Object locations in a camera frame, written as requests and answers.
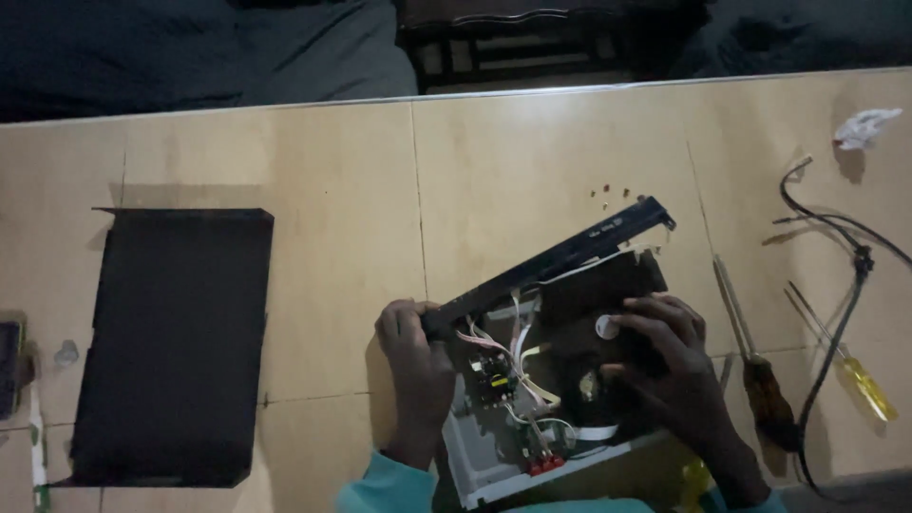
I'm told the dark wooden furniture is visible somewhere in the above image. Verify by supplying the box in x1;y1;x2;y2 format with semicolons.
394;0;713;95

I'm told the crumpled white tissue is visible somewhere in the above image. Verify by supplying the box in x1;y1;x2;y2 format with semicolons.
833;107;904;151

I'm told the person's right hand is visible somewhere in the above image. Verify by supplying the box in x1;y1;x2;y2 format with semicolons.
600;292;736;447

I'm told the black power cable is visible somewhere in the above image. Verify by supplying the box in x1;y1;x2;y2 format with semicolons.
772;156;912;494

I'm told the dark blue bedding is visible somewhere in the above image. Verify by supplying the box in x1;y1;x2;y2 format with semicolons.
0;0;419;124

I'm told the black disc drive unit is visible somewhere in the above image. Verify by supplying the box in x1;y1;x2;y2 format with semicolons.
533;249;669;437

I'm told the black metal player cover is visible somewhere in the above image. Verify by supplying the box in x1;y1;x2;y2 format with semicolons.
69;207;276;490

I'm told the dark cloth heap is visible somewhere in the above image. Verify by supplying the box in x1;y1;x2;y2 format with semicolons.
668;0;912;81

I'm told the yellow tool handle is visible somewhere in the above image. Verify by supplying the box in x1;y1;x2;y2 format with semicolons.
678;458;715;513

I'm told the person's left hand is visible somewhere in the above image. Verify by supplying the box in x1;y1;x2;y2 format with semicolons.
375;298;457;458

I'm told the green power circuit board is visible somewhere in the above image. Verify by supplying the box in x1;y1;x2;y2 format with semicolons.
466;352;518;409

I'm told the black player front panel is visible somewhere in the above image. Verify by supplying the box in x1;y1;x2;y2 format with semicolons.
420;197;677;342

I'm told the brown handle screwdriver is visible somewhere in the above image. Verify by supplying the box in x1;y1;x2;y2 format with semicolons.
712;255;800;454

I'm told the dark flat device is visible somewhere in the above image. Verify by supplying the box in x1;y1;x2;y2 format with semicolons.
0;321;24;421

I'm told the white and green strip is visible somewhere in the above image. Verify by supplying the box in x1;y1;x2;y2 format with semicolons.
27;385;52;513

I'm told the grey metal player chassis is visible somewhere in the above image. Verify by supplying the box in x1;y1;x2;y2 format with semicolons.
436;246;672;511

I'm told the yellow handle screwdriver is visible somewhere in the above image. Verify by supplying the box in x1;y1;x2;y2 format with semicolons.
784;281;900;423

